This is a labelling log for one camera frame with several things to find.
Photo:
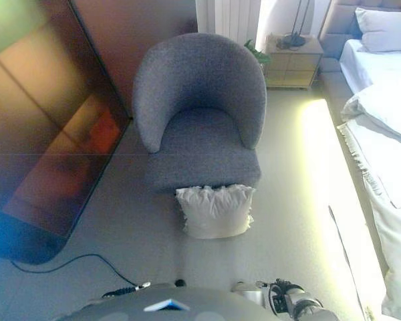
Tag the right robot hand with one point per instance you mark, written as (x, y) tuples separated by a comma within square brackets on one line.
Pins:
[(285, 287)]

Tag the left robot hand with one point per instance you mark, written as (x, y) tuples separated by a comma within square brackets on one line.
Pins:
[(123, 290)]

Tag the white fringed cushion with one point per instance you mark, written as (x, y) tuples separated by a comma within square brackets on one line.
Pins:
[(214, 214)]

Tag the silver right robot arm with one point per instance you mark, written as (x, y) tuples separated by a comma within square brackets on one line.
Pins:
[(307, 306)]

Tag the silver right robot leg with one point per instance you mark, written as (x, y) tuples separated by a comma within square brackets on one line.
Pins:
[(247, 294)]

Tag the silver robot leg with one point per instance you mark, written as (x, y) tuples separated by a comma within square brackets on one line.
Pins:
[(179, 283), (247, 294)]

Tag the silver left robot leg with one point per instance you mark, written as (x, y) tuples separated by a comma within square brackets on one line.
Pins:
[(179, 283)]

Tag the grey robot torso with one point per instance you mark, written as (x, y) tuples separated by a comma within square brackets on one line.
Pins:
[(187, 311)]

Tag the grey fabric tub armchair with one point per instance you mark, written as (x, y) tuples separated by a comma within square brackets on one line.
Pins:
[(200, 150)]

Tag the large glossy dark panel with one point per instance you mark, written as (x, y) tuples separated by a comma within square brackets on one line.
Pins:
[(36, 133)]

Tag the white folded duvet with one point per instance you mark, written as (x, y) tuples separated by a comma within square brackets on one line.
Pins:
[(384, 107)]

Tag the light wooden nightstand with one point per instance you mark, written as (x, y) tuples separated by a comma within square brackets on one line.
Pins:
[(290, 70)]

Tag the green potted plant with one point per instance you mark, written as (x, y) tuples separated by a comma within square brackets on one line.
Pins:
[(259, 55)]

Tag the white bed sheet mattress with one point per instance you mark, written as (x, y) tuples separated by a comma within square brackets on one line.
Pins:
[(371, 67)]

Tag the black table lamp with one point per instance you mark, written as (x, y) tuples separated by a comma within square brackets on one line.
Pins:
[(294, 40)]

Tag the white bed pillow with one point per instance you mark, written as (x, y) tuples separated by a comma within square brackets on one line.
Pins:
[(384, 33)]

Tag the beige upholstered bed frame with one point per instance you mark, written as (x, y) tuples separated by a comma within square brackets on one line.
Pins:
[(334, 30)]

